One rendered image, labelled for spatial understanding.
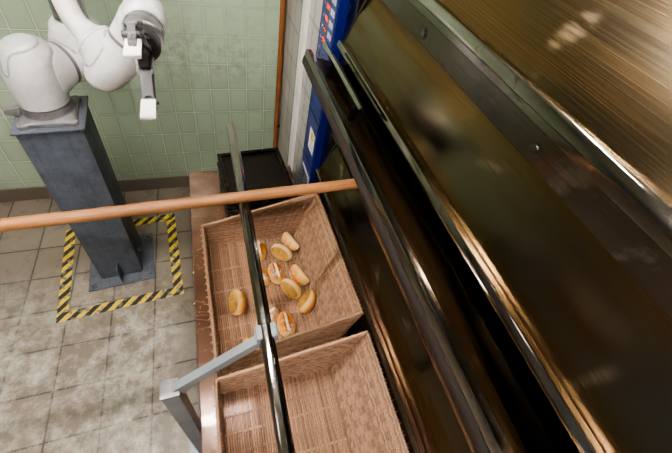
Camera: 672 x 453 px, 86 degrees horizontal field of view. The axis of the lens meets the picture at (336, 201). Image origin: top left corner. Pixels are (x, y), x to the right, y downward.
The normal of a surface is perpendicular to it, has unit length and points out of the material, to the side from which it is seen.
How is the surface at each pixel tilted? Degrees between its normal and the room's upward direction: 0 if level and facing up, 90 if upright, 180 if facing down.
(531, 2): 70
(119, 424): 0
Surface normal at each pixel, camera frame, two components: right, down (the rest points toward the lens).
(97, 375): 0.17, -0.66
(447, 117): -0.83, -0.13
